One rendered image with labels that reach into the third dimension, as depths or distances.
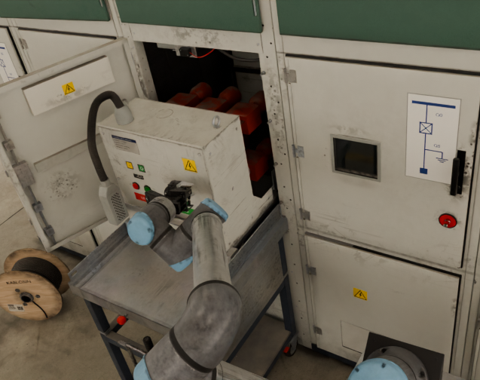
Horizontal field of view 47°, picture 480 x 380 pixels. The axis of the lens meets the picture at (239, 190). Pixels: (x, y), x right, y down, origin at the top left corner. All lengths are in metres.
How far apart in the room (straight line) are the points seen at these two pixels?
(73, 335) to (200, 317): 2.26
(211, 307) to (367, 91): 0.95
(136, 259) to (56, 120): 0.64
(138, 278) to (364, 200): 0.91
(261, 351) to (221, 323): 1.61
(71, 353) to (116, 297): 1.12
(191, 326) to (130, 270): 1.17
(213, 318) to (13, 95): 1.38
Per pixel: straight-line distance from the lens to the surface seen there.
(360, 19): 1.69
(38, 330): 3.44
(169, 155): 1.91
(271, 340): 2.72
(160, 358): 1.11
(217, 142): 1.85
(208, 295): 1.11
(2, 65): 3.05
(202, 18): 1.98
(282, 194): 2.22
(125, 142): 2.04
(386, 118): 1.80
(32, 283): 3.27
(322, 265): 2.35
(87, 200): 2.48
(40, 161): 2.32
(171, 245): 1.62
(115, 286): 2.19
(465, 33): 1.61
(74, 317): 3.41
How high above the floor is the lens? 2.30
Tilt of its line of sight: 36 degrees down
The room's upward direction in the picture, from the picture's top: 11 degrees counter-clockwise
